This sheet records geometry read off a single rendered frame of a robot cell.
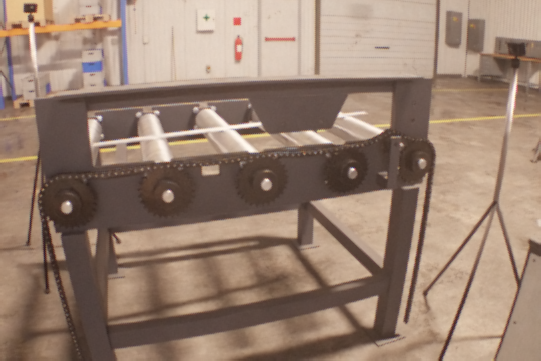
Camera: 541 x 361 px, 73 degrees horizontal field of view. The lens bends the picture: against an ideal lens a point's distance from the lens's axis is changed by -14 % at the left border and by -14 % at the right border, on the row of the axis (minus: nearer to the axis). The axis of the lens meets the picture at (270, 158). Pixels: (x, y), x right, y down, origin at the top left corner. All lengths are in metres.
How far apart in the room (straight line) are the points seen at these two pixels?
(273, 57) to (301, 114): 9.48
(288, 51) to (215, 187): 9.73
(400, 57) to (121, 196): 11.75
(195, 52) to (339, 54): 3.87
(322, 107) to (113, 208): 0.73
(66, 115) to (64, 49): 9.12
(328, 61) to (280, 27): 1.64
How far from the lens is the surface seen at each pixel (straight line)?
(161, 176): 1.23
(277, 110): 1.32
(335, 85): 1.40
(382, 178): 1.51
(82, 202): 1.25
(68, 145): 1.25
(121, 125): 2.19
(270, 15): 10.76
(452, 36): 13.77
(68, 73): 10.37
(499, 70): 13.07
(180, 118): 2.20
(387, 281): 1.81
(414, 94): 1.56
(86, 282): 1.41
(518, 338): 1.29
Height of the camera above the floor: 1.32
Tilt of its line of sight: 18 degrees down
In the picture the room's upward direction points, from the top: straight up
